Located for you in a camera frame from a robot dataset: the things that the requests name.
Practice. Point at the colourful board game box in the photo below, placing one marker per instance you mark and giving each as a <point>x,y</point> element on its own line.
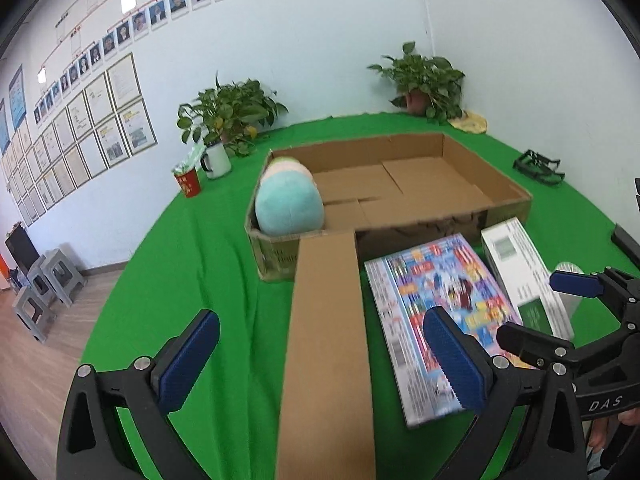
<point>446,273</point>

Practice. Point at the black flat device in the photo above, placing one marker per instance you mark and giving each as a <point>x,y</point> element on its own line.
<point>627,244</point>

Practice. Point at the pastel plush toy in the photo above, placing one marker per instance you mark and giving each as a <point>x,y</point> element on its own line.
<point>288,200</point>

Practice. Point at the left potted green plant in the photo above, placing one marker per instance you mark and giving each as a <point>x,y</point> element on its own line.
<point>232,114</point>

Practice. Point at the cardboard divider insert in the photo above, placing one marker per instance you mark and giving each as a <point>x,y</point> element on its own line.
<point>326,418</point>

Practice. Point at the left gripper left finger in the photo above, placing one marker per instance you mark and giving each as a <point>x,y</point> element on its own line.
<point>93,443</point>

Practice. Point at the person's right hand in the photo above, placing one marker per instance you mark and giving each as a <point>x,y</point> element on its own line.
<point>601,428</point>

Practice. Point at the grey plastic stool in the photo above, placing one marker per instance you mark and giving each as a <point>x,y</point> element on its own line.
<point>33,313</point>
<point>62,275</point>

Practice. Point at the black plastic frame holder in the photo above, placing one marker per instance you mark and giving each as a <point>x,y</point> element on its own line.
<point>539,168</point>

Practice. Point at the large shallow cardboard box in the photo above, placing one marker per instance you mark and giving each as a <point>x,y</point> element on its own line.
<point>393,192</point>

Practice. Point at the white enamel mug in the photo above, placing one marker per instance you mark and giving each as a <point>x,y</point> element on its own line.
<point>215,161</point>

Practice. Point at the white handheld fan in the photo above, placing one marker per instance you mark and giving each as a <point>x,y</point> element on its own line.
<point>571,302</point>

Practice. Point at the right potted green plant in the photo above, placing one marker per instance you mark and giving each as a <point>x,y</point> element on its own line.
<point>426,86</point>

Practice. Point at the white green carton box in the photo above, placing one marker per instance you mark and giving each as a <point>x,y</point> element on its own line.
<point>520,271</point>

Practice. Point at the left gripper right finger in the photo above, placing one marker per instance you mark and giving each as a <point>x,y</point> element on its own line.
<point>550,444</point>

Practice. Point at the framed certificates wall group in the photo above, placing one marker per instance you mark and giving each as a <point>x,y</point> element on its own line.
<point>105,124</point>

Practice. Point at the black monitor on floor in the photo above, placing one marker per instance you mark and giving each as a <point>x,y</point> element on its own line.
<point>21,248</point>

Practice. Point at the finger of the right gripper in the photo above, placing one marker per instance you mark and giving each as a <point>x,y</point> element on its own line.
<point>602,285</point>
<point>530,346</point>

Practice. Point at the green tablecloth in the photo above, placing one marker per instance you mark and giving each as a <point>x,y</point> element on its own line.
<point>197,256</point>

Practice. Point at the red paper cup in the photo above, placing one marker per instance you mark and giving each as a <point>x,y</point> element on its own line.
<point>189,182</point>

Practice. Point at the potted green plant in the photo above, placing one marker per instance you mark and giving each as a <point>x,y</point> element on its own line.
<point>426,86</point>
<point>232,114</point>

